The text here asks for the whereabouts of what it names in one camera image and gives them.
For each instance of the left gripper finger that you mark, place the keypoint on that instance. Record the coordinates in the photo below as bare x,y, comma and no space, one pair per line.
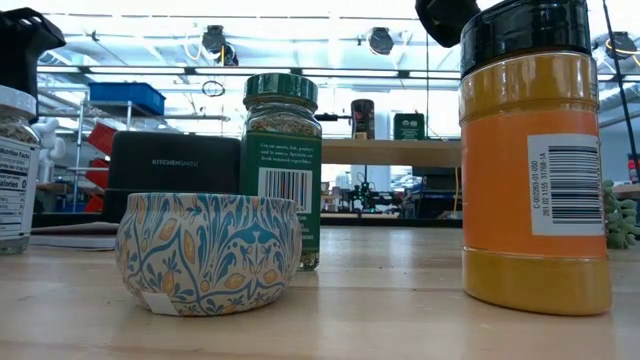
25,72

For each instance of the white-lid spice jar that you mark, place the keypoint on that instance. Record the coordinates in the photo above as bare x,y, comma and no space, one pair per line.
15,175

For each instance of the dark green spice tin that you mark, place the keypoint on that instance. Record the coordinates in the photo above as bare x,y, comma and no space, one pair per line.
409,127

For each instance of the yellow-lid spice jar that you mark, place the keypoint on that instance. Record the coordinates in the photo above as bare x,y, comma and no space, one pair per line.
362,120

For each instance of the green-lid spice jar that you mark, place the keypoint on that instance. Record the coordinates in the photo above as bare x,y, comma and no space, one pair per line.
280,160

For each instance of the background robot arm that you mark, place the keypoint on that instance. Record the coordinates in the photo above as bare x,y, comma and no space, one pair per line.
364,192

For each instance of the raised wooden shelf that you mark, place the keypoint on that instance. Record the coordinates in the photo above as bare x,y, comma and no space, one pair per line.
390,152

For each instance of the black ceiling spotlight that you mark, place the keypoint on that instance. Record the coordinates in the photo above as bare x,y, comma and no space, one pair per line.
215,42
381,41
620,45

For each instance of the white robot figure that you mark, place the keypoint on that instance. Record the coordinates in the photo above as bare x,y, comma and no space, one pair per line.
47,142

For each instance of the thin black pole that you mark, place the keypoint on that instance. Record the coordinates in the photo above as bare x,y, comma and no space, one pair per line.
427,100

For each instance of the metal shelving rack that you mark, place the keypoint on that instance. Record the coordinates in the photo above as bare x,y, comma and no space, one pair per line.
79,150

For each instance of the red storage bin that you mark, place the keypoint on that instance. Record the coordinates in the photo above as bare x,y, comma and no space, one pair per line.
94,202
97,175
102,137

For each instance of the blue storage bin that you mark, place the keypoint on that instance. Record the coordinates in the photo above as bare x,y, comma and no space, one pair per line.
127,97

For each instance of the landscape cover book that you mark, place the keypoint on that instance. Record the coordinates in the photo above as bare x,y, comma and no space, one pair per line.
75,235

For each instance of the black toaster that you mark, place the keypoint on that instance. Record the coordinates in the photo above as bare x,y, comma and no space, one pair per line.
170,165

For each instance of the dark background workbench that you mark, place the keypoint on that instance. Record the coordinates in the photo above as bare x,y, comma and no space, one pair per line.
435,195

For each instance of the black-lid orange spice jar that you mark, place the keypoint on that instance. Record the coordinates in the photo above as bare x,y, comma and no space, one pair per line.
500,190

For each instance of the small red object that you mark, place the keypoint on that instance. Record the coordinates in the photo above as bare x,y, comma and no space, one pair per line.
634,170

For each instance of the floral candle tin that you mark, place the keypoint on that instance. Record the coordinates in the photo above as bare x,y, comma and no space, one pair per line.
207,250

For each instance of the potted succulent plant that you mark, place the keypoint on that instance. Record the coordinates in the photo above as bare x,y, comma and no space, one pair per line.
620,220

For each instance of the black table frame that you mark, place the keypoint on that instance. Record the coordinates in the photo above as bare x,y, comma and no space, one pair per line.
410,223

